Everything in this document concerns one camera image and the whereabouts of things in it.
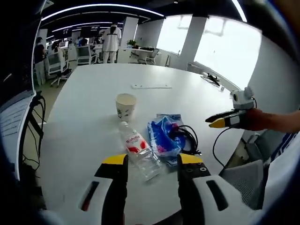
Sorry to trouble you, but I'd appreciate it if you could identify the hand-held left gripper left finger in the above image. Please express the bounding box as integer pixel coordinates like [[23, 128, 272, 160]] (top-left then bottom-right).
[[75, 154, 129, 225]]

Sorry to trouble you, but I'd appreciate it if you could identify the white paper cup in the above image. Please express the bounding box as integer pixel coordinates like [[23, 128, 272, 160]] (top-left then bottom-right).
[[115, 93, 137, 122]]

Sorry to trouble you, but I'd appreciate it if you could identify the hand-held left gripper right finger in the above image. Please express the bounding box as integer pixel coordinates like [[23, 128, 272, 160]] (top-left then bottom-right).
[[177, 153, 253, 225]]

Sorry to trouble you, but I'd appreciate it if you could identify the black white device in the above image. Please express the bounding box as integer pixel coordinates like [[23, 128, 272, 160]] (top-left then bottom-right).
[[202, 72, 226, 91]]

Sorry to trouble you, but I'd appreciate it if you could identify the grey office chair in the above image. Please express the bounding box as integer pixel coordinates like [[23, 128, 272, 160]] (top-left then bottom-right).
[[219, 159, 265, 211]]

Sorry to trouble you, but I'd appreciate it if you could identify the blue floral tissue packet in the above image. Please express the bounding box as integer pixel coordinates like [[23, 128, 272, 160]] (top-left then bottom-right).
[[147, 114, 184, 157]]

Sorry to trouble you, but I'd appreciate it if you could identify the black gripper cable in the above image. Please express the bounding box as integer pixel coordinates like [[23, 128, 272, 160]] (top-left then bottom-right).
[[212, 127, 244, 170]]

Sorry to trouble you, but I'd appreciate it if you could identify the long ceiling light strip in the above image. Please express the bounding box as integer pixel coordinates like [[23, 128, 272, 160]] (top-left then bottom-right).
[[41, 3, 165, 21]]

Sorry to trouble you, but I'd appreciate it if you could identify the blue white wall poster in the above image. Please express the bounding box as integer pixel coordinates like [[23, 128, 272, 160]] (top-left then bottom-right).
[[264, 131, 300, 211]]

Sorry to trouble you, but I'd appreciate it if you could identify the white table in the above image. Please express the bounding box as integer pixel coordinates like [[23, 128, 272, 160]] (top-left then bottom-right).
[[38, 63, 249, 225]]

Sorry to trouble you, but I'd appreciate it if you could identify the clear plastic water bottle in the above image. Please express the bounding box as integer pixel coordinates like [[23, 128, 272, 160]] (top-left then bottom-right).
[[119, 121, 163, 182]]

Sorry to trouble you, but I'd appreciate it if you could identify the person's right hand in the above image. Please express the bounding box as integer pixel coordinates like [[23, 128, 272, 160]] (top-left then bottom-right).
[[239, 108, 273, 132]]

